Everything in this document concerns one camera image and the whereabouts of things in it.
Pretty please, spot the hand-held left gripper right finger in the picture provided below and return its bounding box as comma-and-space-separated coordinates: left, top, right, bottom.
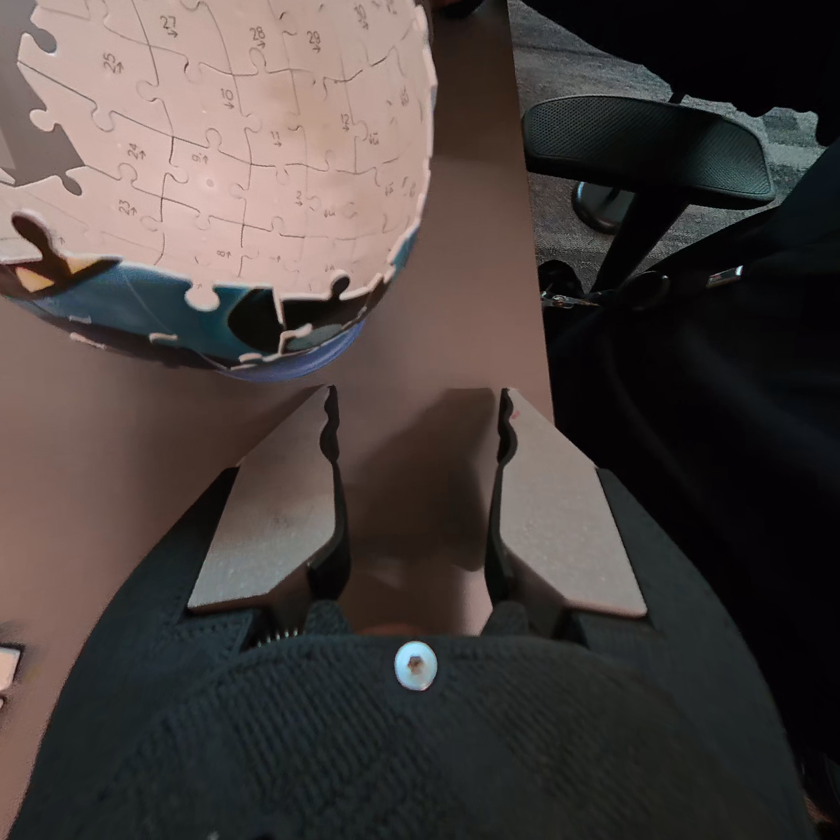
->
484, 387, 649, 621

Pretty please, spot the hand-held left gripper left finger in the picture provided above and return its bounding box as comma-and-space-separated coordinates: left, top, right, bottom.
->
187, 385, 352, 614

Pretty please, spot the white puzzle piece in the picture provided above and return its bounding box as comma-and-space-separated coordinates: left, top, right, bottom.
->
0, 646, 25, 710

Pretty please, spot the partly built puzzle ball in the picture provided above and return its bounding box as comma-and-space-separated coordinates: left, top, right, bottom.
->
0, 0, 439, 383

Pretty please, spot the person's dark clothed torso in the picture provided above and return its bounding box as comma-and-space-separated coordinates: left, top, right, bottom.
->
545, 131, 840, 840

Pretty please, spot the black chair armrest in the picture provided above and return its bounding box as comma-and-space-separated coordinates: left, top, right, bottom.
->
523, 95, 777, 296

